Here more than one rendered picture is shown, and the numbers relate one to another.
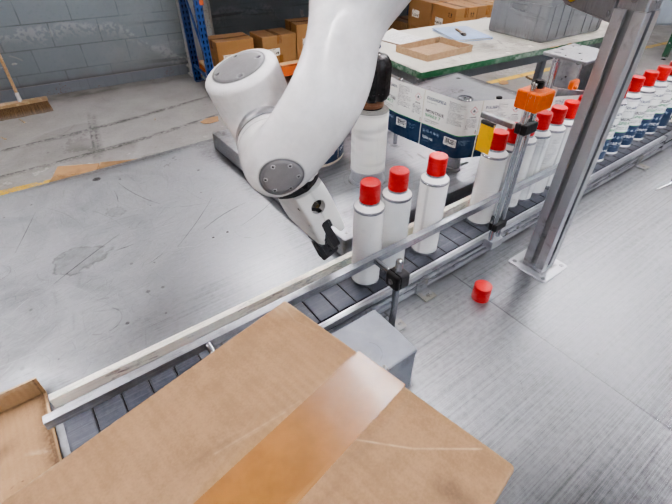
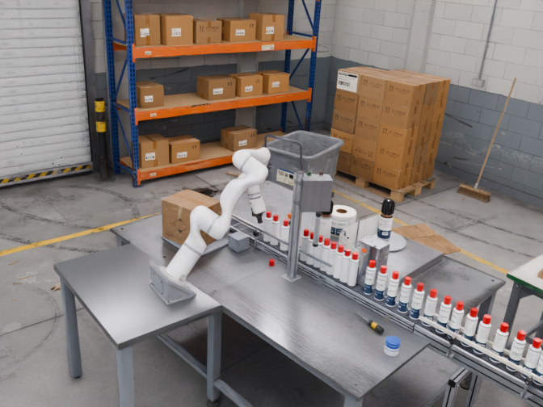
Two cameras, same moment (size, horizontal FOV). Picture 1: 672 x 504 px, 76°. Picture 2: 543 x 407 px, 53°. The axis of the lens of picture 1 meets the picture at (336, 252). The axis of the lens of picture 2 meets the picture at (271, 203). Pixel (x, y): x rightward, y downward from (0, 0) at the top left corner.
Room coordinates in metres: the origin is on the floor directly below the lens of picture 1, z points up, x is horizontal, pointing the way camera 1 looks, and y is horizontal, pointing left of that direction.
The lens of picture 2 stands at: (0.06, -3.18, 2.53)
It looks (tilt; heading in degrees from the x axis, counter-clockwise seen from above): 24 degrees down; 80
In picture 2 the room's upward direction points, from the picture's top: 4 degrees clockwise
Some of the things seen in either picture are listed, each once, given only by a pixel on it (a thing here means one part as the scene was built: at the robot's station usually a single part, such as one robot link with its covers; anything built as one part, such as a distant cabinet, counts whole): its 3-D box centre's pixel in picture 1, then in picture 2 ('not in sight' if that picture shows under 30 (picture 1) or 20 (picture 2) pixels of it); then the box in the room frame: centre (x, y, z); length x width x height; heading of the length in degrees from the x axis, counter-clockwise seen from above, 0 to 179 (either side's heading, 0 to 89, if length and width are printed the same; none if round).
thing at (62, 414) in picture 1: (390, 251); (267, 232); (0.58, -0.10, 0.96); 1.07 x 0.01 x 0.01; 126
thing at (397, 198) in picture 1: (394, 221); (275, 229); (0.63, -0.10, 0.98); 0.05 x 0.05 x 0.20
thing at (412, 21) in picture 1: (446, 30); not in sight; (5.26, -1.23, 0.32); 1.20 x 0.83 x 0.64; 29
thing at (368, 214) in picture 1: (367, 233); (267, 226); (0.59, -0.05, 0.98); 0.05 x 0.05 x 0.20
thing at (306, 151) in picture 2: not in sight; (300, 171); (1.31, 2.29, 0.48); 0.89 x 0.63 x 0.96; 49
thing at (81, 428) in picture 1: (472, 227); (302, 262); (0.78, -0.30, 0.86); 1.65 x 0.08 x 0.04; 126
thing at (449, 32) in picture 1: (461, 33); not in sight; (2.86, -0.76, 0.81); 0.32 x 0.24 x 0.01; 16
